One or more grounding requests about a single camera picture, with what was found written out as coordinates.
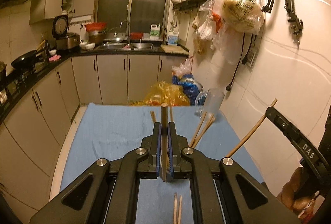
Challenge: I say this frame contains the lower kitchen cabinets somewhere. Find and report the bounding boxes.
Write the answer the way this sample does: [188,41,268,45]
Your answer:
[0,54,188,217]

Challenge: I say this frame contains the kitchen faucet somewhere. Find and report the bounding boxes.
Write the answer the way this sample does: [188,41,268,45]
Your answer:
[120,19,131,44]

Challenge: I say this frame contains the person's right hand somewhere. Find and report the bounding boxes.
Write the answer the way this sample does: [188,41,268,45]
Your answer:
[277,166,330,223]

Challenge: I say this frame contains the blue table cloth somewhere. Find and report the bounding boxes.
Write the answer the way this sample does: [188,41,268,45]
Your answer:
[59,102,264,224]

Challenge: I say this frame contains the frosted glass mug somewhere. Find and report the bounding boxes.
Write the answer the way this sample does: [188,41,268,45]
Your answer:
[195,88,224,116]

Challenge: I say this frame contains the blue plastic bag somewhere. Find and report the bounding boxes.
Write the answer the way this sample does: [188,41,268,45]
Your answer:
[172,73,203,105]

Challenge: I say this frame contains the yellow plastic bag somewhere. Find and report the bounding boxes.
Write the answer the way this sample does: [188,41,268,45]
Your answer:
[129,81,190,106]

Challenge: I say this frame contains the white plastic bag on floor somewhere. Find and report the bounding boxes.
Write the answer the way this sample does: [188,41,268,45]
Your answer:
[172,56,194,78]

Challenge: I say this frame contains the pink cloth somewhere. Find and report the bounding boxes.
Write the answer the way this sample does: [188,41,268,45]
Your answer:
[49,54,61,62]

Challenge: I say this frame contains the white bowl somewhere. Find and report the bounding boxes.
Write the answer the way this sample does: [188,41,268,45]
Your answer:
[84,43,95,51]

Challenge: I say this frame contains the wooden cutting board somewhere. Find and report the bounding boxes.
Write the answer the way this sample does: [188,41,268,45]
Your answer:
[161,45,189,55]

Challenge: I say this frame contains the steel pot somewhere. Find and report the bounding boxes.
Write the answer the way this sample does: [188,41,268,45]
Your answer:
[89,31,105,46]

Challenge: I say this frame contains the black frying pan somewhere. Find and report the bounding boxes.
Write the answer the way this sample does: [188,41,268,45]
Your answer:
[11,40,46,69]

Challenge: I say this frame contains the rice cooker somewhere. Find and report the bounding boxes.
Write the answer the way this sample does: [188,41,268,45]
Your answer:
[52,15,80,51]

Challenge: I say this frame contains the glass pot lid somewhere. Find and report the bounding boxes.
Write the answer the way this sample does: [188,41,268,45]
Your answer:
[104,27,126,43]

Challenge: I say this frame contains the red bowl by sink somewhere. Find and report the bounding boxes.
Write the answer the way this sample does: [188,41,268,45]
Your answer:
[130,32,144,40]

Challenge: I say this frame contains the white jug blue label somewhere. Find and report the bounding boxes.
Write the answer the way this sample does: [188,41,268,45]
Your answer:
[167,30,179,46]

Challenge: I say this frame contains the red basin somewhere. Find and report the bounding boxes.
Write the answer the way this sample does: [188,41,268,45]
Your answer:
[85,22,107,32]

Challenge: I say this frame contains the hanging bag with bread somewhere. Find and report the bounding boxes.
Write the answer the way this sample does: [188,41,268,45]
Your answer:
[221,0,264,35]

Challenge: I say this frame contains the white detergent jug green label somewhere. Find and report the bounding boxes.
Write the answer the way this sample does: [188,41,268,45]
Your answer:
[150,23,162,40]

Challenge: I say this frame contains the black power cable with plug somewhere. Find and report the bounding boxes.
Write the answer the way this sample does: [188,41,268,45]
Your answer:
[225,32,258,92]

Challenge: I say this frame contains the black wall shelf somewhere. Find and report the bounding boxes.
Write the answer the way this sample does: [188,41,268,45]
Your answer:
[172,0,207,11]

